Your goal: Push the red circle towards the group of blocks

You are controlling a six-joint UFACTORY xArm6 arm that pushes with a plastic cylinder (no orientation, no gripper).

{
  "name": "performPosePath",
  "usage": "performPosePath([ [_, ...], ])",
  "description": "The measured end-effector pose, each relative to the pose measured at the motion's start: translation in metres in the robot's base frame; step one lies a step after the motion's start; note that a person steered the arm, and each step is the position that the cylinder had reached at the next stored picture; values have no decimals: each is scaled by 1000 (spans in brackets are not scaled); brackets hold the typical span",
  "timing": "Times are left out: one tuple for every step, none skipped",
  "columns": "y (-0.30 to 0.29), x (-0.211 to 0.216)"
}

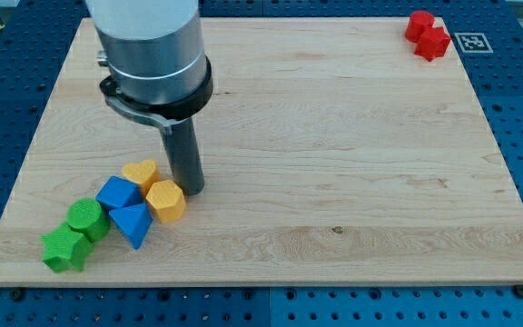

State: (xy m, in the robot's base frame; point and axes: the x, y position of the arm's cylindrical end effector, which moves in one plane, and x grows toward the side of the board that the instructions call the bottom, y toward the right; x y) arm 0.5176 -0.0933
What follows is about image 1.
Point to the wooden board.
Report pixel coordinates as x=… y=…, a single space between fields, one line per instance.
x=332 y=155

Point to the yellow heart block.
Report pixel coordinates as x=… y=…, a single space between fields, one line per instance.
x=144 y=174

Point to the white fiducial marker tag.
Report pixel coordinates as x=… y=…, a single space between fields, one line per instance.
x=473 y=43

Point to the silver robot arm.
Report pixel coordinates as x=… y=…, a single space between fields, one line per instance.
x=159 y=72

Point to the yellow hexagon block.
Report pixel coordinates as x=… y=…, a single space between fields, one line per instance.
x=166 y=201

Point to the red star block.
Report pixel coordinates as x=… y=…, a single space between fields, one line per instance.
x=432 y=43

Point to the red cylinder block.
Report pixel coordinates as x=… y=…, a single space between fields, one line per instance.
x=420 y=21

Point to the green star block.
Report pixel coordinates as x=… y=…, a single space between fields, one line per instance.
x=65 y=249

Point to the blue triangle block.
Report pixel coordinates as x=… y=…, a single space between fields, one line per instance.
x=134 y=223

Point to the green cylinder block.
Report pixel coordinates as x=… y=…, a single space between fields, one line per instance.
x=87 y=216

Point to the blue cube block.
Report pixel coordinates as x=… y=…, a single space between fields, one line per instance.
x=118 y=193

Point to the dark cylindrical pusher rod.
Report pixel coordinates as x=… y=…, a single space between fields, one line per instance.
x=181 y=147

